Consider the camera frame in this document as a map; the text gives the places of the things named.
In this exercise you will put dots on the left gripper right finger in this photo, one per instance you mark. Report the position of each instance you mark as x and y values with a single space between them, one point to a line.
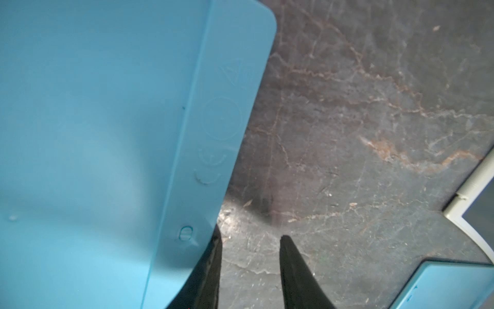
300 288

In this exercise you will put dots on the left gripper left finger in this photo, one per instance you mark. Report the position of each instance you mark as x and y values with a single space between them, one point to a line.
201 290

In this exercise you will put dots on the blue front drawing tablet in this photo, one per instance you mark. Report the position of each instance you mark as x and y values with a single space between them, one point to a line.
446 284

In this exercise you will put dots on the blue drawing tablet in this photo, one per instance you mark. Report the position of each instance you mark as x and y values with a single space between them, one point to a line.
446 284
121 122

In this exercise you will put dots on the white drawing tablet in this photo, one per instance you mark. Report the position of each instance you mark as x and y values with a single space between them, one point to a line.
471 208

